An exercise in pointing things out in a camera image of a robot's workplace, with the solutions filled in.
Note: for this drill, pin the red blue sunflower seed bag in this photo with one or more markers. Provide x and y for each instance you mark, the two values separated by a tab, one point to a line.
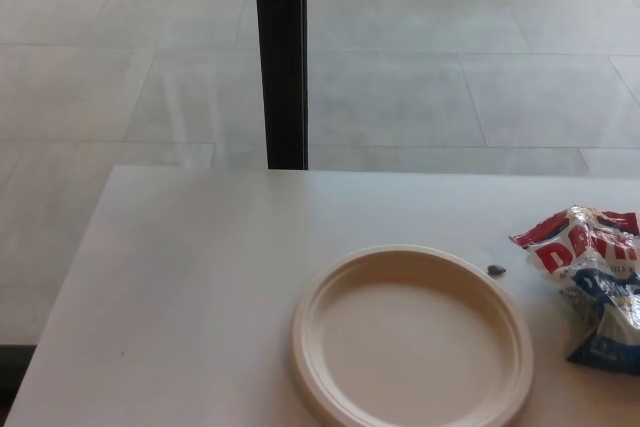
590	277

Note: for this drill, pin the beige round paper plate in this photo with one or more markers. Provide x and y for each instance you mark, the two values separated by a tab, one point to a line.
410	337

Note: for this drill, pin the loose grey sunflower seed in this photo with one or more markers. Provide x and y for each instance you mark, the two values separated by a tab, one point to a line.
496	269

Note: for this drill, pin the black vertical window post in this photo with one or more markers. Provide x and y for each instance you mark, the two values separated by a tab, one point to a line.
280	57

